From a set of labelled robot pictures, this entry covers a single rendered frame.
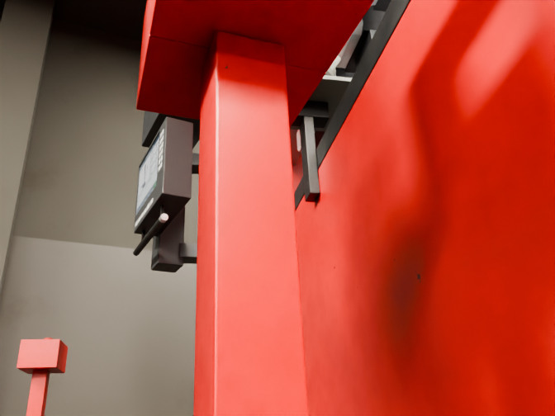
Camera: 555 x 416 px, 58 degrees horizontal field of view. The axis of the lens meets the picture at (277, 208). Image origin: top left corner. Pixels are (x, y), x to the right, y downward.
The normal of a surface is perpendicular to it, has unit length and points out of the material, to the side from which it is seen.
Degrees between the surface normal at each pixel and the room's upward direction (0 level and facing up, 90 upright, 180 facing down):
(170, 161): 90
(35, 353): 90
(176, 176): 90
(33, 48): 90
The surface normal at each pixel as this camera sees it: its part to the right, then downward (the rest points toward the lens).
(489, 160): -0.98, -0.04
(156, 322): 0.43, -0.40
